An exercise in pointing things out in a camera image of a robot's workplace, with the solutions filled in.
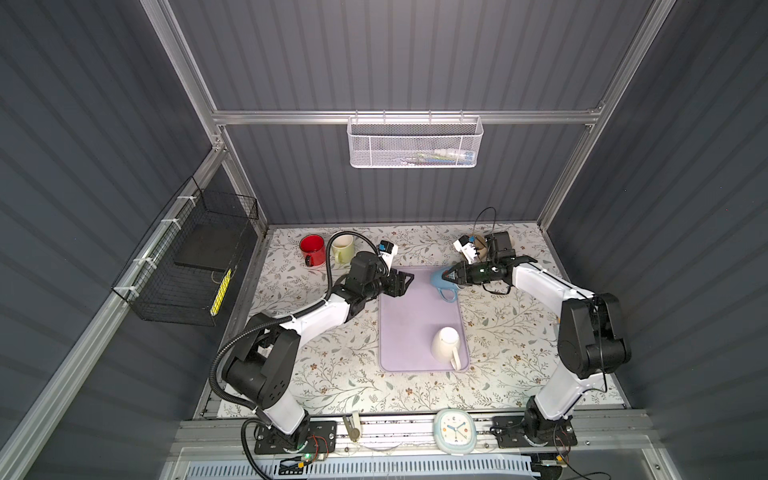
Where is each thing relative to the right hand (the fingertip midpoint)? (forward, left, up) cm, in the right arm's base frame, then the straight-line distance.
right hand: (448, 278), depth 90 cm
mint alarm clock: (-39, +2, -9) cm, 40 cm away
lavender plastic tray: (-9, +13, -13) cm, 20 cm away
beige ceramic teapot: (+5, -8, +10) cm, 14 cm away
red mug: (+19, +47, -7) cm, 51 cm away
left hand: (-1, +13, +3) cm, 13 cm away
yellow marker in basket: (-16, +56, +17) cm, 61 cm away
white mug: (-20, +3, -3) cm, 21 cm away
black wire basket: (-9, +68, +17) cm, 70 cm away
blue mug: (+1, +4, -1) cm, 4 cm away
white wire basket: (+52, +8, +15) cm, 55 cm away
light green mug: (+15, +34, -2) cm, 37 cm away
